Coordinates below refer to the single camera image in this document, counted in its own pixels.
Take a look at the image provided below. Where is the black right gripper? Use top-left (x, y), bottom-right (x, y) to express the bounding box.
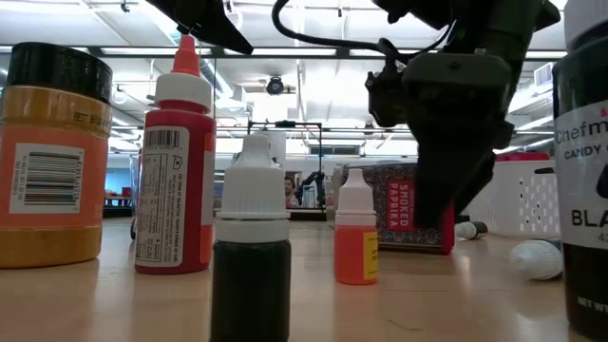
top-left (403, 52), bottom-right (517, 229)

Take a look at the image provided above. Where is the red smoked paprika tin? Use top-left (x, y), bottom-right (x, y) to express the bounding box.
top-left (341, 163), bottom-right (456, 257)

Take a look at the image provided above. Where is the black Chefmaster squeeze bottle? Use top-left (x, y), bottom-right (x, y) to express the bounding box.
top-left (552, 0), bottom-right (608, 341)

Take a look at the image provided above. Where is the orange dropper bottle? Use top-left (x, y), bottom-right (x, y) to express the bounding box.
top-left (333, 168), bottom-right (380, 286)

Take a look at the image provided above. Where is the red squeeze bottle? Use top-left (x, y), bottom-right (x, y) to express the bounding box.
top-left (134, 33), bottom-right (218, 276)

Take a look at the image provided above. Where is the orange jar black lid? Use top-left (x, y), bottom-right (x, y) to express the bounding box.
top-left (0, 41), bottom-right (114, 270)

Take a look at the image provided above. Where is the white-cap black dropper bottle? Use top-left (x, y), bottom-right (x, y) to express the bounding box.
top-left (454, 220), bottom-right (489, 241)

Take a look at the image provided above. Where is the white perforated plastic basket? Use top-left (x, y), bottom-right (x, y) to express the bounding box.
top-left (463, 160), bottom-right (561, 238)

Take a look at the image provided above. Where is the red storage box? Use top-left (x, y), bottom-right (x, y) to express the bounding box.
top-left (493, 150), bottom-right (552, 163)

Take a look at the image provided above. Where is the black ceiling spotlight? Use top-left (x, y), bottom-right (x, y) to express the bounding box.
top-left (265, 75), bottom-right (285, 96)

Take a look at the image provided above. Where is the dark green dropper bottle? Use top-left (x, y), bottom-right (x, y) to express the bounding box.
top-left (509, 237), bottom-right (565, 281)

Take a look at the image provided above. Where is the person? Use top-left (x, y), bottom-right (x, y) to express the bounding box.
top-left (283, 176), bottom-right (301, 210)

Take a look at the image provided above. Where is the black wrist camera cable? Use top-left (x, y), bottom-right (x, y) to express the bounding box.
top-left (272, 0), bottom-right (409, 66)

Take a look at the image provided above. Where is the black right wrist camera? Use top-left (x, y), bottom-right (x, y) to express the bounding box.
top-left (364, 59), bottom-right (410, 129)

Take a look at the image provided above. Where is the black aluminium table frame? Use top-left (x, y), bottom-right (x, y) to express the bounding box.
top-left (102, 205), bottom-right (333, 222)

